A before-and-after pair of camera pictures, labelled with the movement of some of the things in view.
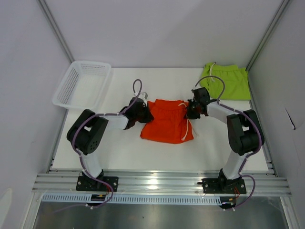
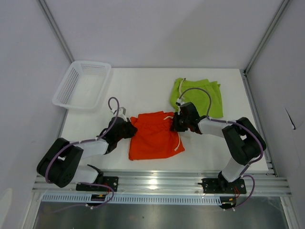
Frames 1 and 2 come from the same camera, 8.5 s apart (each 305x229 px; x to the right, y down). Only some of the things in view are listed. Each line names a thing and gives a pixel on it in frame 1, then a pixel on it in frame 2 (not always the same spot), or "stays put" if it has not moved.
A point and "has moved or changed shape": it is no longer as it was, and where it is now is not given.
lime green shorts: (236, 80) → (205, 94)
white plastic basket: (83, 85) stays put
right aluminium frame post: (283, 6) stays put
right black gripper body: (198, 114) → (184, 122)
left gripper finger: (147, 117) → (130, 130)
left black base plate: (86, 183) stays put
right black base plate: (223, 186) stays put
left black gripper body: (139, 116) → (119, 136)
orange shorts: (170, 124) has moved or changed shape
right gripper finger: (190, 109) → (175, 125)
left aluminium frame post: (44, 5) stays put
